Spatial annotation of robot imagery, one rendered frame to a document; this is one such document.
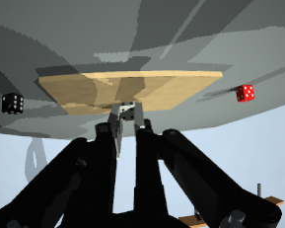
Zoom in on red die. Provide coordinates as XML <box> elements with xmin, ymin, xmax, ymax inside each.
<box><xmin>236</xmin><ymin>85</ymin><xmax>254</xmax><ymax>102</ymax></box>

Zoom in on tan square mat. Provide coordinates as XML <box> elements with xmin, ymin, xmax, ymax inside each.
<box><xmin>38</xmin><ymin>71</ymin><xmax>223</xmax><ymax>115</ymax></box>

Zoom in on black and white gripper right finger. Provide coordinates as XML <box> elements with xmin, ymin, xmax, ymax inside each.
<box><xmin>133</xmin><ymin>102</ymin><xmax>282</xmax><ymax>228</ymax></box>

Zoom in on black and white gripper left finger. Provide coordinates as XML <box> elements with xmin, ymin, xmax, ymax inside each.
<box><xmin>0</xmin><ymin>105</ymin><xmax>123</xmax><ymax>228</ymax></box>

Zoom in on black die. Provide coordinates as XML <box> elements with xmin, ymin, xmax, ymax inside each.
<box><xmin>2</xmin><ymin>93</ymin><xmax>24</xmax><ymax>114</ymax></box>

